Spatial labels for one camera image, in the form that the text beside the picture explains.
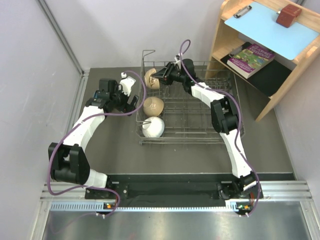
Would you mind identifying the red-brown box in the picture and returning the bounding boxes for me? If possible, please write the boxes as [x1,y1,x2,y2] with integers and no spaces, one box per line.
[276,4,302,28]

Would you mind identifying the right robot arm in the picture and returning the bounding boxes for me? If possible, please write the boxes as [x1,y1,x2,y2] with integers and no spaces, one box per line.
[146,59,261,200]

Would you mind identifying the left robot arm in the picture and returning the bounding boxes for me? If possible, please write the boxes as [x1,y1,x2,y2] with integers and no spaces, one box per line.
[47,76,139,199]

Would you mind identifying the wooden shelf unit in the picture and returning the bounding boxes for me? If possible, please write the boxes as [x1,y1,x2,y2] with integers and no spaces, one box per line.
[209,0,320,121]

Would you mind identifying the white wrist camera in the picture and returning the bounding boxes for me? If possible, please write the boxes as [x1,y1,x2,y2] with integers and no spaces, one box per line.
[119,72,136,97]
[174,54,182,69]

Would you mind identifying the cream bowl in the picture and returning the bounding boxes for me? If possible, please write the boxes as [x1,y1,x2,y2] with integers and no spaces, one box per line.
[144,68,160,90]

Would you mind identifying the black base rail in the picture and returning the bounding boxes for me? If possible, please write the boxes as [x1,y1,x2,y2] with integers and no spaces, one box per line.
[54,172,296,208]

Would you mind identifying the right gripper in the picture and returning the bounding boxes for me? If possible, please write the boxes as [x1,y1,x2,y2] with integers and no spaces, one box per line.
[152,62,187,86]

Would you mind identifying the aluminium corner profile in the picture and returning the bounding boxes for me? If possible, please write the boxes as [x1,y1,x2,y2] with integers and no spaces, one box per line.
[35,0,89,76]

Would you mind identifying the tan speckled bowl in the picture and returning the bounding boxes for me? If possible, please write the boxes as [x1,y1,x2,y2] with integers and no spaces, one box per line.
[143,96,164,117]

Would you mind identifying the white bowl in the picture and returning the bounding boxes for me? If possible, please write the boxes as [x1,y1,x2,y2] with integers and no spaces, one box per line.
[142,116,165,138]

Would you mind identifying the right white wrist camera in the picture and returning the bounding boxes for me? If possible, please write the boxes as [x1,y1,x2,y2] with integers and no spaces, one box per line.
[174,54,182,69]

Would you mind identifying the grey wire dish rack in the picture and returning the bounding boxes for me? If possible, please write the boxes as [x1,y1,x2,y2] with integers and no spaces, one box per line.
[136,60,239,145]

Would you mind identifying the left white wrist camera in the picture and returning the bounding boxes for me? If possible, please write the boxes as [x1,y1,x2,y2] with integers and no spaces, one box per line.
[119,72,136,97]

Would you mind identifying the light blue clipboard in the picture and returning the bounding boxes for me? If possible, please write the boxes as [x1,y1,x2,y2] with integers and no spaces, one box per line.
[224,1,320,61]

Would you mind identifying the purple green book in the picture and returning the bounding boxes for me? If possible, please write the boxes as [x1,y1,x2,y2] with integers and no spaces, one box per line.
[226,43,275,79]

